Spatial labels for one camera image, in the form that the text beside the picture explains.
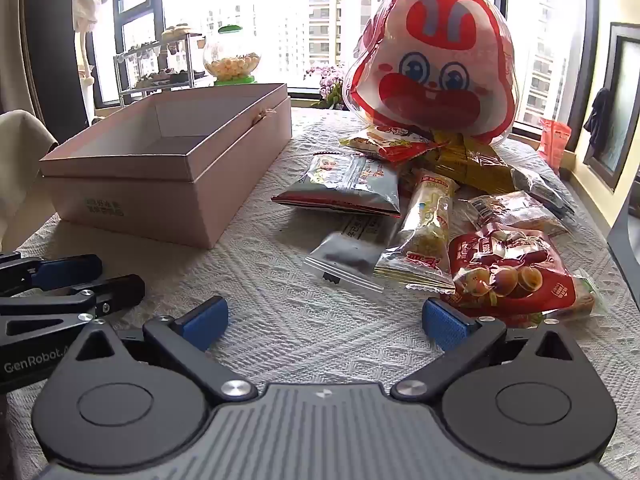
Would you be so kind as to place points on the red plastic bag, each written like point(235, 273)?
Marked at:
point(555, 142)

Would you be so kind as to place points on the silver snack packet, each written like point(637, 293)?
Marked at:
point(340, 185)

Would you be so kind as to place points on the bunny-shaped snack bag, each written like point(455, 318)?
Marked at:
point(430, 85)

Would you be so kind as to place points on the dark grey chair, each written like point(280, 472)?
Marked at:
point(627, 260)

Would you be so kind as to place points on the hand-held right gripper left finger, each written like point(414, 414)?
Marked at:
point(207, 322)

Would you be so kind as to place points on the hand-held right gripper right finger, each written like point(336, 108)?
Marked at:
point(445, 327)

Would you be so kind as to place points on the gumball candy dispenser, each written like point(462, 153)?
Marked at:
point(232, 62)

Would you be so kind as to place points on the cream cloth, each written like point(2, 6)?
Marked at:
point(20, 170)

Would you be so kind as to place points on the clear packet of brown snacks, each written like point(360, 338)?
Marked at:
point(520, 212)

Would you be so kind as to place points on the black snack packet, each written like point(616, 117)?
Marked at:
point(540, 185)

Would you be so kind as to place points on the white plush toy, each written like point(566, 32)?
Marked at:
point(85, 10)

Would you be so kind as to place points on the pink orchid plant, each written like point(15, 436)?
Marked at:
point(330, 80)

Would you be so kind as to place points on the metal shelf rack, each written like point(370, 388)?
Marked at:
point(160, 77)

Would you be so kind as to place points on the dark hanging cloth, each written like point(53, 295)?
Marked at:
point(597, 120)

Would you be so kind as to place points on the dark framed mirror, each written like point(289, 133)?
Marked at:
point(627, 110)

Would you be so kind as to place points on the red yellow snack packet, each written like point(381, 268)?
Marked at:
point(395, 147)

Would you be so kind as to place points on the red chestnut snack packet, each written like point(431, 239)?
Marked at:
point(505, 270)

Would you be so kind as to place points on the small grey clear-edged packet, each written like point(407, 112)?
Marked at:
point(345, 255)

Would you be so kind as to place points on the pink cardboard box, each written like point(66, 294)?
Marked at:
point(150, 200)

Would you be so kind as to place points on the green-edged clear snack packet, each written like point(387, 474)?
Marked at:
point(587, 300)

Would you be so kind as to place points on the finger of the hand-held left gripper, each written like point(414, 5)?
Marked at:
point(100, 295)
point(70, 272)

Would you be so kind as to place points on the long clear wafer packet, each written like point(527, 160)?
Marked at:
point(425, 230)

